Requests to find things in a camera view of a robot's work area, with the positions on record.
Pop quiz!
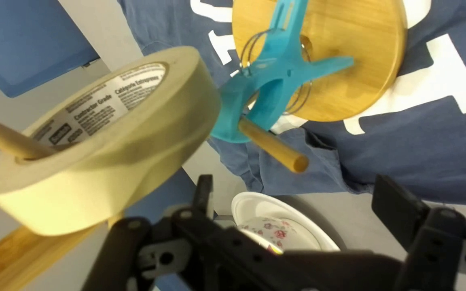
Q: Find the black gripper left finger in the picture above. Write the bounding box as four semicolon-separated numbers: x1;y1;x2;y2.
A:
193;175;214;216

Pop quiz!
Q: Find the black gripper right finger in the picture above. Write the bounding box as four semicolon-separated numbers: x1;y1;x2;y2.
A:
372;177;431;250

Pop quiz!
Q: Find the blue plastic clamp peg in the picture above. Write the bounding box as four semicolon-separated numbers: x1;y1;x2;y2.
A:
212;0;355;143

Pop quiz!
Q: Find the wooden peg rack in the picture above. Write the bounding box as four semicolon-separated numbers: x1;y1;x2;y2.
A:
0;0;406;291

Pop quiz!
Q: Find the blue printed t-shirt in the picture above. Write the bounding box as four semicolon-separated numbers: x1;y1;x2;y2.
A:
118;0;466;208

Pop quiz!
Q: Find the white bowl with balls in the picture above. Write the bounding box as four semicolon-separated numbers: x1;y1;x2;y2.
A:
232;193;340;254

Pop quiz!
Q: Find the white plate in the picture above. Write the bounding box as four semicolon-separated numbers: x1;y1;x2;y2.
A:
280;196;346;251

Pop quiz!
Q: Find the masking tape roll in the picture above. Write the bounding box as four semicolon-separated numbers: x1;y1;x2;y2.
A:
0;48;220;237

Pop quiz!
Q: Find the blue chair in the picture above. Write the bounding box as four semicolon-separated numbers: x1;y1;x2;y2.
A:
0;0;97;98

